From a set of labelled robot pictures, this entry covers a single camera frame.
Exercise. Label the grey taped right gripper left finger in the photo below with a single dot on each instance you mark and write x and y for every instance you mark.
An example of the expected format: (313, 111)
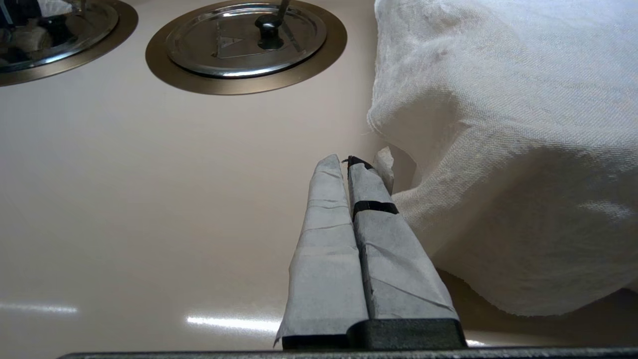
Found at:
(326, 259)

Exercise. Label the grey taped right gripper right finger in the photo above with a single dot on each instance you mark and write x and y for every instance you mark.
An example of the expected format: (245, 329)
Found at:
(398, 279)

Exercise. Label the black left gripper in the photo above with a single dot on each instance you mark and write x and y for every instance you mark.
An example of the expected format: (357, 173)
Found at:
(22, 10)

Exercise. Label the white cloth cover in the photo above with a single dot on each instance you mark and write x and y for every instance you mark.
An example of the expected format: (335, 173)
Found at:
(498, 149)

